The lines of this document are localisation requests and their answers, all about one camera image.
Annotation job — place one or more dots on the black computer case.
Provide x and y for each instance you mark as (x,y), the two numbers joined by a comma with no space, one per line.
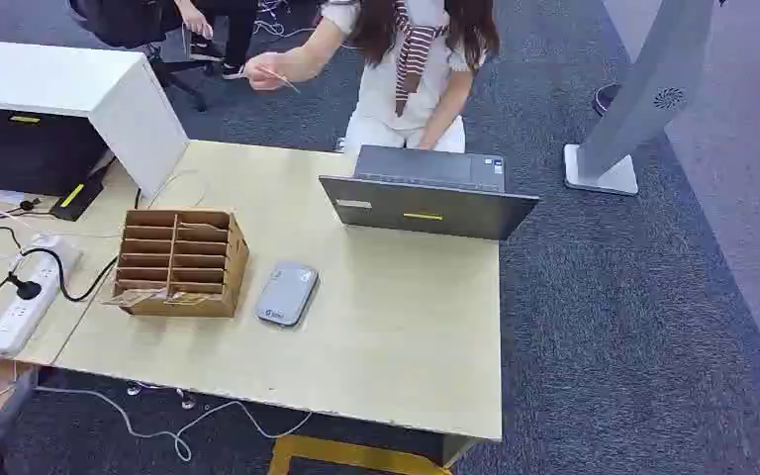
(26,154)

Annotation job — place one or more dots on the dark shoe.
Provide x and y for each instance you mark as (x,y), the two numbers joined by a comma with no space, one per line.
(605,98)

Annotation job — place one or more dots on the card in wooden box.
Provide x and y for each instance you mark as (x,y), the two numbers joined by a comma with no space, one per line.
(186,298)
(132,297)
(203,227)

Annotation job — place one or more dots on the black adapter with yellow stripe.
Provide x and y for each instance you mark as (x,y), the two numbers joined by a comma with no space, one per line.
(78,197)

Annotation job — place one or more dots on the black office chair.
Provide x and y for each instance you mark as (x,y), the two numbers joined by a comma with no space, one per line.
(127,23)

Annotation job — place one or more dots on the thin card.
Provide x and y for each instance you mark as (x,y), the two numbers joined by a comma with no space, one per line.
(283,80)

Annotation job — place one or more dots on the dark grey laptop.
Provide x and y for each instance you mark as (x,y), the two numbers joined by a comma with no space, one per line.
(429,210)

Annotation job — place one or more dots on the seated person in black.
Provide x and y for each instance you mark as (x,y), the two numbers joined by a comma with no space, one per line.
(232,26)

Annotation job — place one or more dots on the person in white top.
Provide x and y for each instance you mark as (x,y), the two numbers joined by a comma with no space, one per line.
(380,85)

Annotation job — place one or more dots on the person's right hand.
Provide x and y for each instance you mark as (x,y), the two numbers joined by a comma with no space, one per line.
(261,72)

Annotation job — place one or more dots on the grey kiosk stand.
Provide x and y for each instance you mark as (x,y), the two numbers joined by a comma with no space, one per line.
(642,98)

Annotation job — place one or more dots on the yellow metal frame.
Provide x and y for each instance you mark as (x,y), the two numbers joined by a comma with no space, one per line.
(354,454)

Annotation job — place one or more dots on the white power strip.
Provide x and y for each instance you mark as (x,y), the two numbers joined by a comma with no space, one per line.
(23,308)

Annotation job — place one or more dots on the wooden card box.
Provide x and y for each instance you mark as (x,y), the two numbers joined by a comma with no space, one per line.
(186,308)

